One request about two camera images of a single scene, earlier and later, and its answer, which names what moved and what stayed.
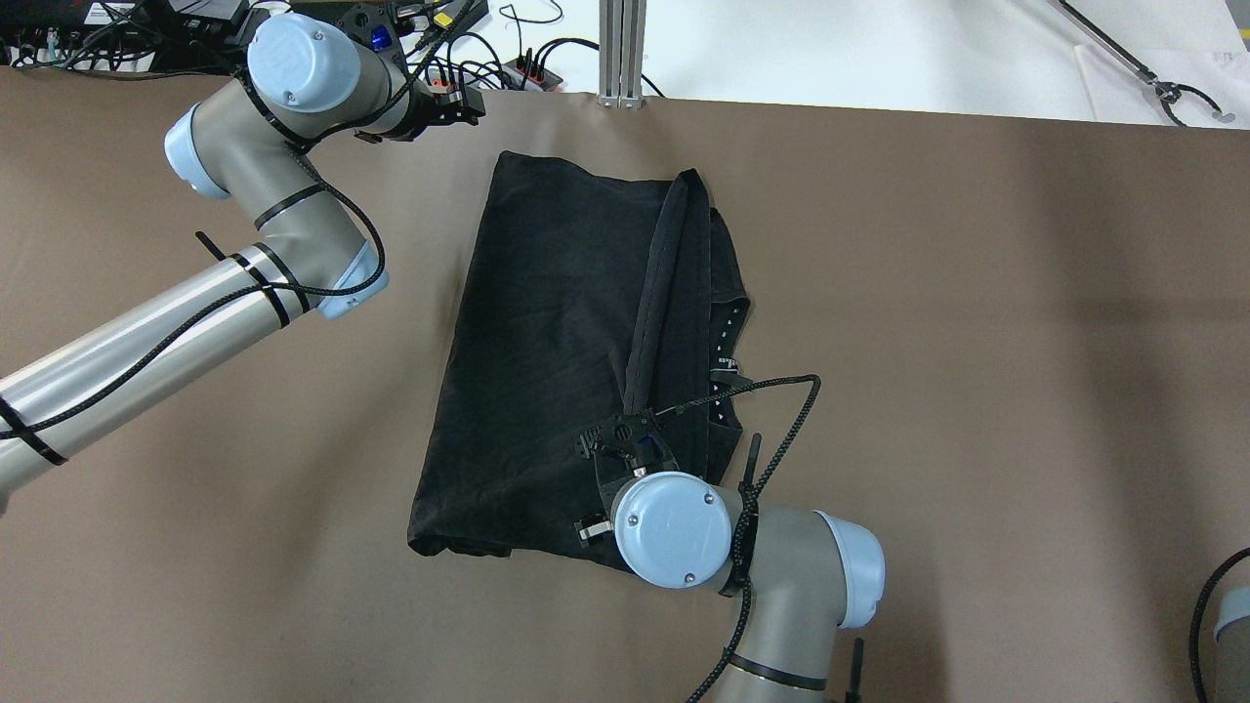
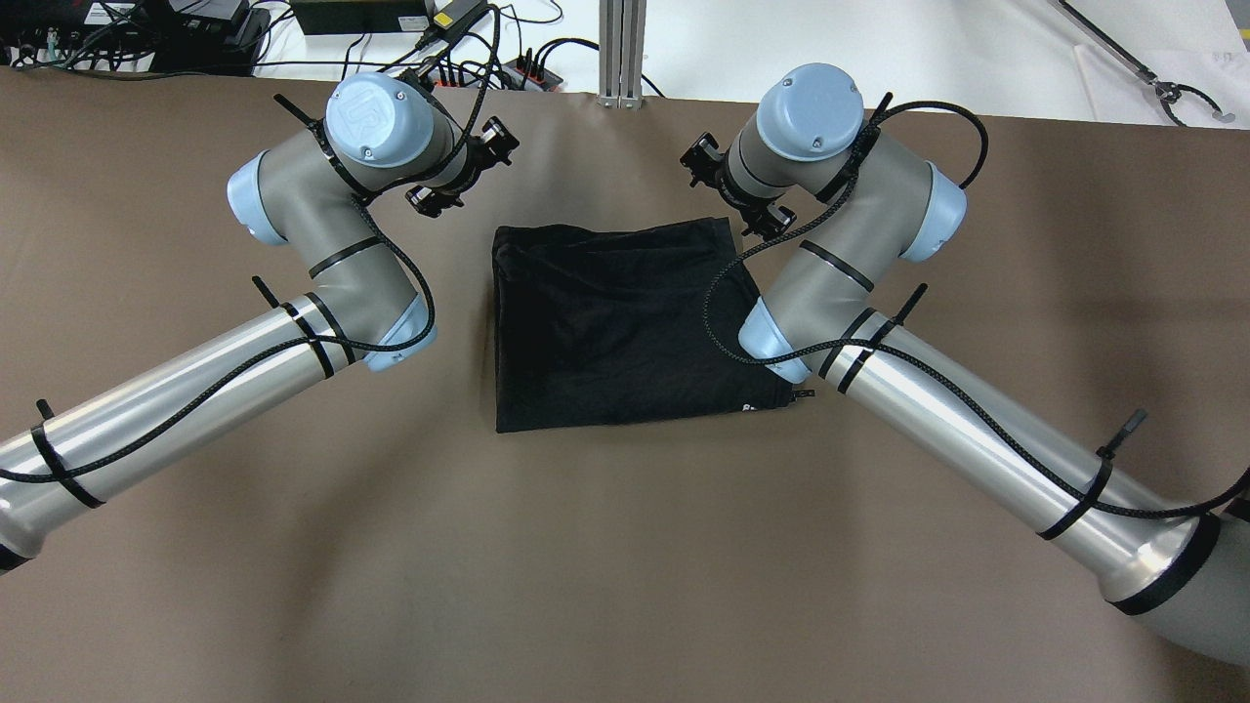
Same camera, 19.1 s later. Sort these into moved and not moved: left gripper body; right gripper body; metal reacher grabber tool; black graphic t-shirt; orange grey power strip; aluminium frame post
Moved: black graphic t-shirt; left gripper body; right gripper body
Not moved: orange grey power strip; aluminium frame post; metal reacher grabber tool
